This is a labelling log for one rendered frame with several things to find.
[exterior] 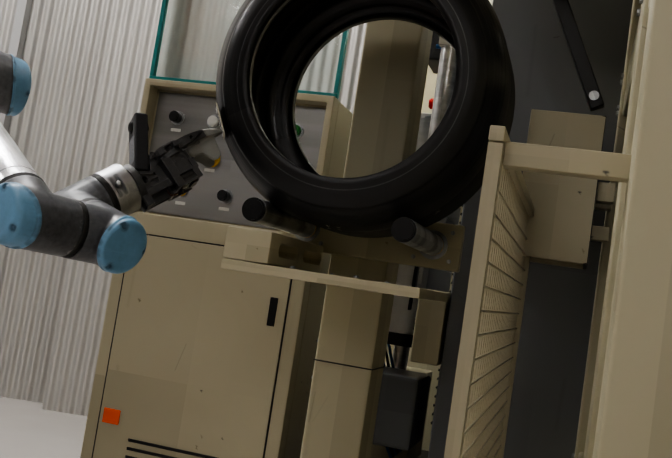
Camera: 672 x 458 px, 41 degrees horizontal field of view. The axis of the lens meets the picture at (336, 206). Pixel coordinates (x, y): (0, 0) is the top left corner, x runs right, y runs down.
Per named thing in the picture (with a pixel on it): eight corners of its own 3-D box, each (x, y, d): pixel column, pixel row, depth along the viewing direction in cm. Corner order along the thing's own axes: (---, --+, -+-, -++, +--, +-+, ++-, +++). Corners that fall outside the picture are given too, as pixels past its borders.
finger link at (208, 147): (235, 152, 168) (195, 172, 163) (217, 126, 168) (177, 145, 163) (240, 145, 165) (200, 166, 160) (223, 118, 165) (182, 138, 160)
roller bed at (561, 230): (517, 260, 200) (535, 128, 202) (586, 269, 196) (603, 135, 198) (511, 254, 181) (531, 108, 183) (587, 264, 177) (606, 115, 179)
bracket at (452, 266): (281, 247, 201) (288, 203, 201) (459, 272, 190) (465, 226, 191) (277, 245, 197) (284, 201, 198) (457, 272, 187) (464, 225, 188)
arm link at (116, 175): (87, 185, 158) (98, 163, 150) (111, 173, 161) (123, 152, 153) (114, 227, 157) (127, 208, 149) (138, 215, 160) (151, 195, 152)
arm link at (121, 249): (79, 270, 133) (40, 243, 142) (141, 282, 142) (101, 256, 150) (101, 211, 133) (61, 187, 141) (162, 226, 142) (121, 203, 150)
